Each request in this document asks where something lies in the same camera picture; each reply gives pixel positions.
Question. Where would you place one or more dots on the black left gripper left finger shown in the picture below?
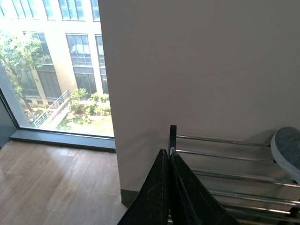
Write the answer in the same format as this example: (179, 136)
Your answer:
(151, 206)

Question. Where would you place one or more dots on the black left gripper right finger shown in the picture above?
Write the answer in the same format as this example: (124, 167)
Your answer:
(190, 201)

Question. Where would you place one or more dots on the black metal shoe rack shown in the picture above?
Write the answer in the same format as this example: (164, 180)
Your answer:
(243, 176)

